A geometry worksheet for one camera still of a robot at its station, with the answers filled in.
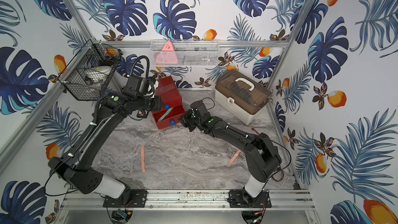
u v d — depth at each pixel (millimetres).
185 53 1011
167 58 898
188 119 750
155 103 639
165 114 963
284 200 759
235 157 878
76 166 401
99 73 799
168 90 907
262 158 456
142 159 869
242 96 905
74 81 762
